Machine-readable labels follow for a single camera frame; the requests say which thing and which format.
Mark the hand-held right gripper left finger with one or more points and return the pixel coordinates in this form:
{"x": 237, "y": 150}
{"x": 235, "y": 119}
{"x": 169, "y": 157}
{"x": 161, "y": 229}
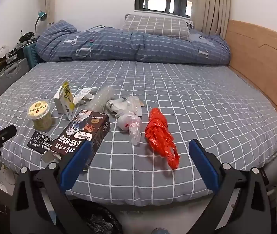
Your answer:
{"x": 77, "y": 160}

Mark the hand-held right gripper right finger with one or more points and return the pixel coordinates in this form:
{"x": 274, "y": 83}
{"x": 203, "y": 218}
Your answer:
{"x": 203, "y": 163}

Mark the brown cookie box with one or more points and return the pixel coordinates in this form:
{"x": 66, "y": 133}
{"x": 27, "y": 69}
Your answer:
{"x": 84, "y": 129}

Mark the red plastic bag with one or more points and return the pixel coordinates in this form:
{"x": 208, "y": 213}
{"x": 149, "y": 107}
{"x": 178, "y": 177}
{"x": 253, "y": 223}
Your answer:
{"x": 158, "y": 131}

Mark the black trash bin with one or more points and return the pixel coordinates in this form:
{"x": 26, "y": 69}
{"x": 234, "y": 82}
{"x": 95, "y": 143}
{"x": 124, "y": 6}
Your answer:
{"x": 99, "y": 219}

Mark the clear plastic bag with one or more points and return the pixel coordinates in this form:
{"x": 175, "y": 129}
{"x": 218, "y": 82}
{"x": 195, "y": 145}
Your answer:
{"x": 132, "y": 124}

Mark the yellow and silver snack packet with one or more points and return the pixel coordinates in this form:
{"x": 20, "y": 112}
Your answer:
{"x": 68, "y": 95}

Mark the white tissue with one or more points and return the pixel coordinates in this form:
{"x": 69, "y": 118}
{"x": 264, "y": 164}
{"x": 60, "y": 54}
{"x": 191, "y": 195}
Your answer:
{"x": 86, "y": 93}

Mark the white bag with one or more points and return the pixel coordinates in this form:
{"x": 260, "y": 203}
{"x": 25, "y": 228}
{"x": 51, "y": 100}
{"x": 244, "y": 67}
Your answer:
{"x": 115, "y": 104}

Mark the black printed packet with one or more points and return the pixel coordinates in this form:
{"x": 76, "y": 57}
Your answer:
{"x": 39, "y": 141}

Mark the grey suitcase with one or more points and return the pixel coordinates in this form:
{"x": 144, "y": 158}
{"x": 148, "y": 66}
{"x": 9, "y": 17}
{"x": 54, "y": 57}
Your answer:
{"x": 6, "y": 78}

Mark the small white box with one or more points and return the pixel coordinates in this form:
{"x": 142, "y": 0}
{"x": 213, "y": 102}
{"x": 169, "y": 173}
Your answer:
{"x": 60, "y": 102}

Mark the bed with grey checked sheet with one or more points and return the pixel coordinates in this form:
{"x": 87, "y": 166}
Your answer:
{"x": 177, "y": 102}

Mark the clear plastic cup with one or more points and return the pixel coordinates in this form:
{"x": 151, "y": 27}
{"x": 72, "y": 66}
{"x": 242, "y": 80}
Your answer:
{"x": 101, "y": 97}

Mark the pile of dark clutter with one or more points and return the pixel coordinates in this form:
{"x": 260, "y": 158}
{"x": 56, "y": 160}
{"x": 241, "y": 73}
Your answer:
{"x": 14, "y": 51}

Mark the teal suitcase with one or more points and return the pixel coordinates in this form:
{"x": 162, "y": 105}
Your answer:
{"x": 29, "y": 53}

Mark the wooden headboard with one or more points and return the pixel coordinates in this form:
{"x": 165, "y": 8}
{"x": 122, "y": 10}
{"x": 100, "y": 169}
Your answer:
{"x": 262, "y": 61}

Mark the teal desk lamp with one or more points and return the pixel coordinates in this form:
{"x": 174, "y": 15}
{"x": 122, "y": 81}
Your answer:
{"x": 42, "y": 15}

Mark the blue checked quilt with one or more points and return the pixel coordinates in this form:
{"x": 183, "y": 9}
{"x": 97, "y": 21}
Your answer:
{"x": 128, "y": 46}

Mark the beige pleated curtain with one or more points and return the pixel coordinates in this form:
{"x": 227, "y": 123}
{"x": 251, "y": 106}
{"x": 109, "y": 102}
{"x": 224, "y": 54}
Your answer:
{"x": 48, "y": 0}
{"x": 214, "y": 4}

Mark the grey checked pillow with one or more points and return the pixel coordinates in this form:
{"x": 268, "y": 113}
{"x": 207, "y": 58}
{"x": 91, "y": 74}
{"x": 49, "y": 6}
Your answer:
{"x": 153, "y": 25}

